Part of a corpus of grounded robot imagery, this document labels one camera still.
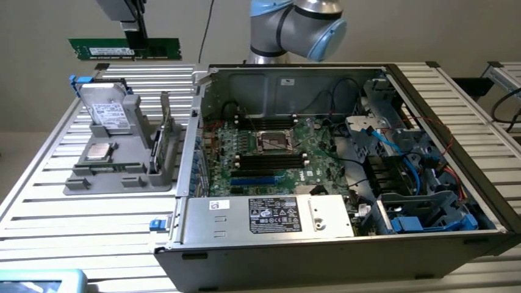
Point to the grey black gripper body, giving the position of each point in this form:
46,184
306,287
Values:
118,10

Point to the green RAM stick white label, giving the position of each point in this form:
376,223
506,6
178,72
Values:
106,49

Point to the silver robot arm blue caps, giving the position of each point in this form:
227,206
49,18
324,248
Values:
286,30

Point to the black RAM slot bank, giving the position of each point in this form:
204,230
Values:
268,121
272,161

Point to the silver hard disk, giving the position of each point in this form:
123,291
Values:
105,110

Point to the upright expansion card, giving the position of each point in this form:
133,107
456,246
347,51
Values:
162,137

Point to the silver CPU chip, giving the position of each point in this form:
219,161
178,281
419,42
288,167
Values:
99,151

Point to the grey parts rack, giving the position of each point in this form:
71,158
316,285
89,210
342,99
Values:
134,183

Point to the black expansion slot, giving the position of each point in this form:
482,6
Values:
252,174

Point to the blue expansion slot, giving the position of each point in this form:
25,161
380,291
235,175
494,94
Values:
252,181

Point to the green motherboard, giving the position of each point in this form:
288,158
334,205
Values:
310,171

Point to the blue plastic case latch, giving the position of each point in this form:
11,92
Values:
159,224

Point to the grey metal disk bay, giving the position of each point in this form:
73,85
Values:
379,122

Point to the silver power supply unit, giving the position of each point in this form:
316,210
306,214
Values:
264,219

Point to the teal plastic box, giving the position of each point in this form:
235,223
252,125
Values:
45,282

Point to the open grey PC case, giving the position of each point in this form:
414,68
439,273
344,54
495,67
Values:
326,259

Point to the blue disk bay tray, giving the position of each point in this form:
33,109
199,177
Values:
411,224

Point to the blue disk carrier bracket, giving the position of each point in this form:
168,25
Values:
82,80

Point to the CPU socket metal frame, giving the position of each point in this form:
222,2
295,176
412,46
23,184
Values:
274,142

